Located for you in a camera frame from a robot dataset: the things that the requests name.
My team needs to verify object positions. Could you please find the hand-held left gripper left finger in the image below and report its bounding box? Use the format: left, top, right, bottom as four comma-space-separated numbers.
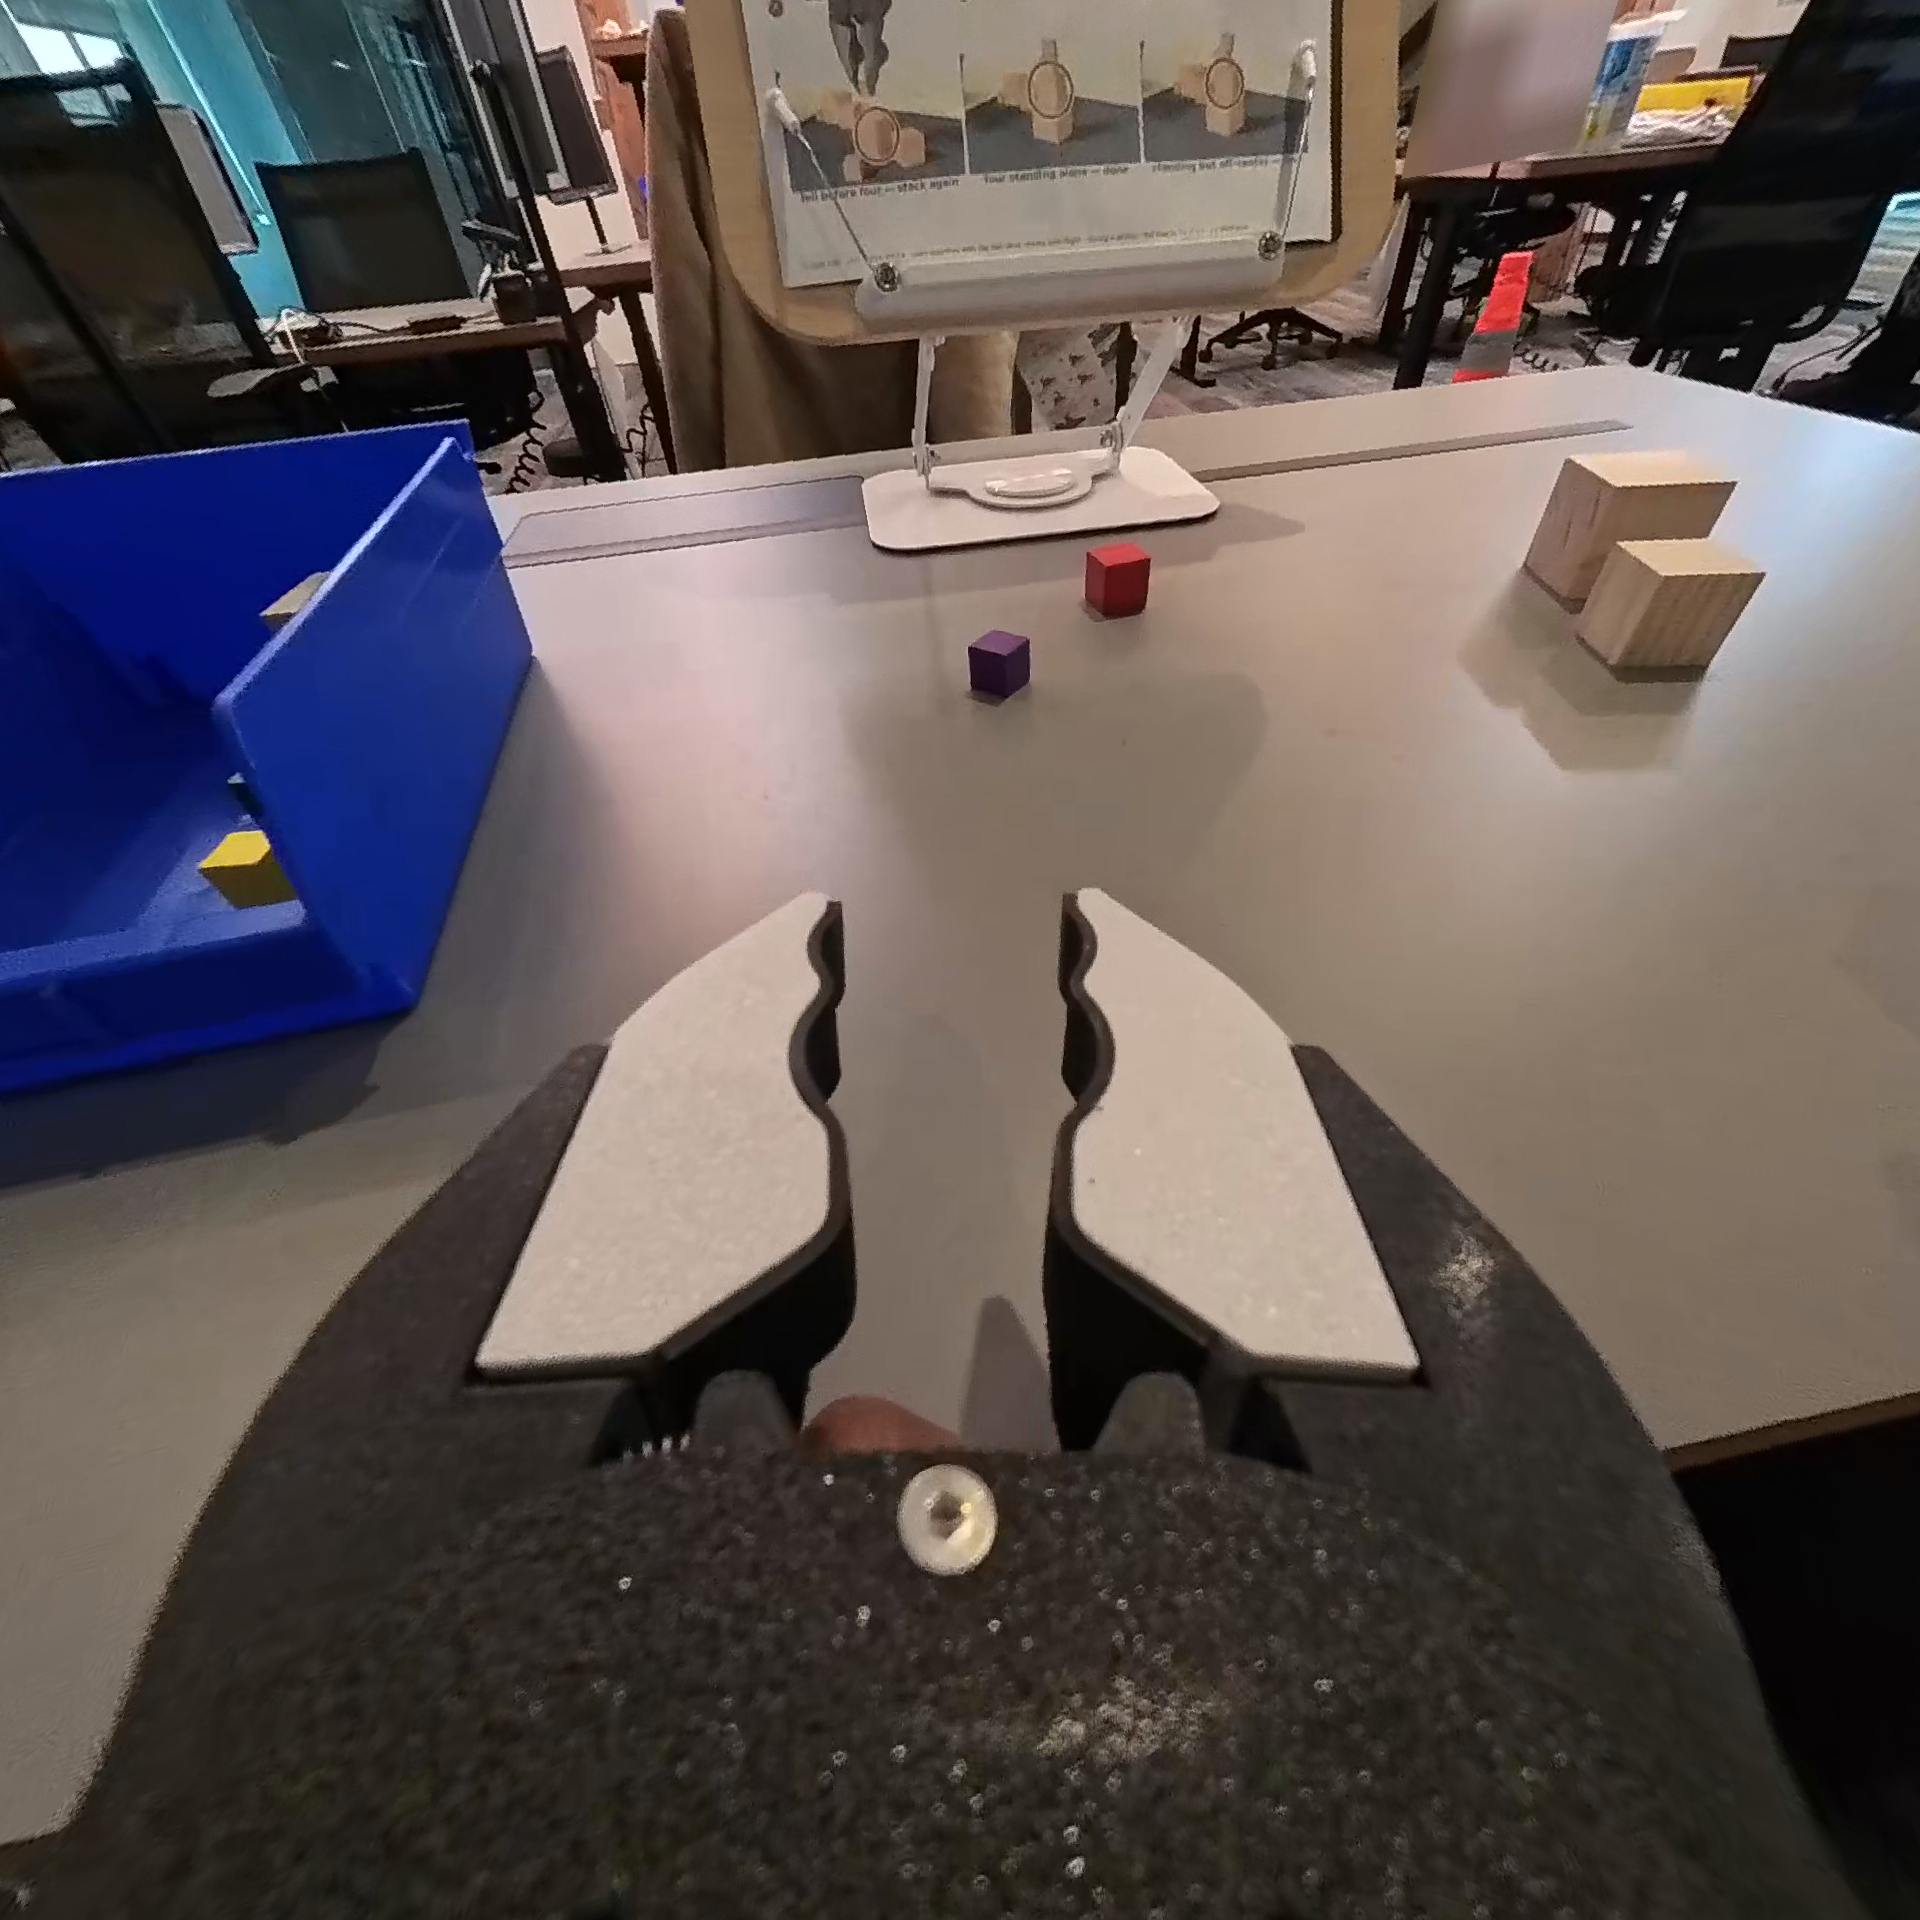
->
472, 891, 858, 1450

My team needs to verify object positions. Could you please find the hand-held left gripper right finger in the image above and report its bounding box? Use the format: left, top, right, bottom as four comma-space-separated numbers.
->
1042, 886, 1423, 1450

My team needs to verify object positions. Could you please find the smaller straight-grained wooden cube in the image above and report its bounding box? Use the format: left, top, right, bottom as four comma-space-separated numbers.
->
1575, 537, 1768, 672

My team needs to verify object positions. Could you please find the large ring-grained wooden cube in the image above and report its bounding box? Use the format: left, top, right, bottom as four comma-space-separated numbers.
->
1522, 451, 1740, 616

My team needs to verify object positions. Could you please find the small yellow cube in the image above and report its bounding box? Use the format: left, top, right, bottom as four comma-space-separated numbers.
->
199, 832, 300, 912

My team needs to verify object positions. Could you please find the blue plastic bin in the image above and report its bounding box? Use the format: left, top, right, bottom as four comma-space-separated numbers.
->
0, 420, 537, 1098

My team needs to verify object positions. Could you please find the white document stand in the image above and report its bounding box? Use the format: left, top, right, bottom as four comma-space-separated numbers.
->
749, 0, 1344, 554

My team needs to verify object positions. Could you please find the beige cloth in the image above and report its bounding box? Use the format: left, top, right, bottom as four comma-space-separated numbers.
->
645, 16, 1037, 474

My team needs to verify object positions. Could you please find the white patterned cloth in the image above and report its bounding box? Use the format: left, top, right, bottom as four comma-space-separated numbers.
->
1012, 322, 1187, 453

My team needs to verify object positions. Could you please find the orange traffic cone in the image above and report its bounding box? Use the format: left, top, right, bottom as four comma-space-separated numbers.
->
1451, 249, 1536, 384

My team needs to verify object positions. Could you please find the printed instruction sheet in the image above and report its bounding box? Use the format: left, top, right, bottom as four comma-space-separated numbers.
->
743, 0, 1340, 288

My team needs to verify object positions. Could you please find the plywood board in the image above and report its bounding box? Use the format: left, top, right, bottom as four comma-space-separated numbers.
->
682, 0, 1403, 349

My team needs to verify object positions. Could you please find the dark wooden desk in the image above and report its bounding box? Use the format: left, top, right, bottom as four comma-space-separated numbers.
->
1387, 129, 1729, 394

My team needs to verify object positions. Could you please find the black computer monitor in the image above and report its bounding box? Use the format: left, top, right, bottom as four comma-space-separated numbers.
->
516, 45, 619, 257

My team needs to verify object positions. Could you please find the blue and white carton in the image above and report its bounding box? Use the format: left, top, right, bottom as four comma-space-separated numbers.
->
1581, 18, 1665, 146

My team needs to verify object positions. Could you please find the wooden desk with black frame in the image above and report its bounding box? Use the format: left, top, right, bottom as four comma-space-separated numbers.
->
264, 246, 663, 482

